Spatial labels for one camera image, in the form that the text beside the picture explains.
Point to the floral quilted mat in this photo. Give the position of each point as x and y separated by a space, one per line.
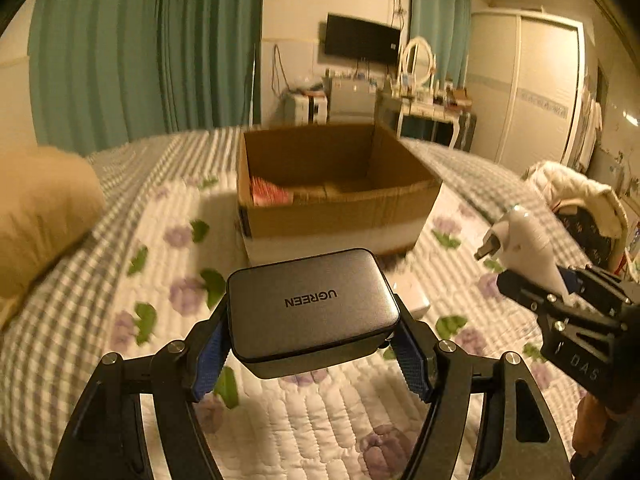
305 384

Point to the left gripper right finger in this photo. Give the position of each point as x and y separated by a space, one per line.
487 414

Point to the black wall television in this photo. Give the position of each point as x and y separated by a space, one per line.
361 40

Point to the small white charger cube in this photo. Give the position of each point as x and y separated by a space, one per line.
411 293

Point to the oval vanity mirror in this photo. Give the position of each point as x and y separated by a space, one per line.
417 63

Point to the green checked bedsheet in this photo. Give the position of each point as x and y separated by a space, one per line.
49 350

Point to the green window curtain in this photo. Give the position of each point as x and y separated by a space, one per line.
103 73

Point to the silver mini fridge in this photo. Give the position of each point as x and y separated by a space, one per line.
351 101

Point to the white plug adapter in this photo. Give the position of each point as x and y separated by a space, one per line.
521 244

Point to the white puffer jacket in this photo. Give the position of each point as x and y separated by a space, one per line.
562 187

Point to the white suitcase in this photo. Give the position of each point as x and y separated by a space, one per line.
305 108

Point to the person's right hand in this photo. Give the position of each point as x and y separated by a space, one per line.
591 426

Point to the dark suitcase by wardrobe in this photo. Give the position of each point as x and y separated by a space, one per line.
467 123

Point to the white louvered wardrobe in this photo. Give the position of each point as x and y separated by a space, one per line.
525 75

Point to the tan pillow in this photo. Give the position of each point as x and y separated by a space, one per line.
50 200

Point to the dark grey UGREEN charger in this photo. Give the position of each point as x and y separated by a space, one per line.
292 317

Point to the red patterned card case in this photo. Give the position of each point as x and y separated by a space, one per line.
266 194

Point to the open cardboard box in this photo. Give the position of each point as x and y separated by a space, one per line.
354 186

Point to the white dressing table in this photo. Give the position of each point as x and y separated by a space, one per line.
390 112

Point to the green curtain by wardrobe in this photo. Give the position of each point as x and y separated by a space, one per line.
446 26

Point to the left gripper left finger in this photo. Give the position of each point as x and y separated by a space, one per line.
106 437

